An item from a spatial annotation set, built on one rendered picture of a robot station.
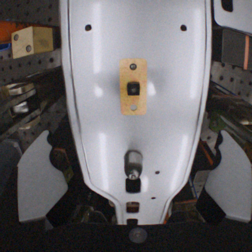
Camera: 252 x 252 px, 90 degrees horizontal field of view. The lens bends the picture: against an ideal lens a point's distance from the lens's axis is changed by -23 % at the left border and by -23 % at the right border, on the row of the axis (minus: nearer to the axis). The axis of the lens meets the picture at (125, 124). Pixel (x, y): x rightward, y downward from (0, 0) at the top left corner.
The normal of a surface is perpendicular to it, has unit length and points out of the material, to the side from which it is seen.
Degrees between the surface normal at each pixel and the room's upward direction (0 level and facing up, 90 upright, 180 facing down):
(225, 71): 0
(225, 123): 78
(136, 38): 0
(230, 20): 0
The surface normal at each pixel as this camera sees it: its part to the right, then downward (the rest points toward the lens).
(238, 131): -0.99, 0.10
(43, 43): 1.00, 0.00
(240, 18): -0.04, 0.46
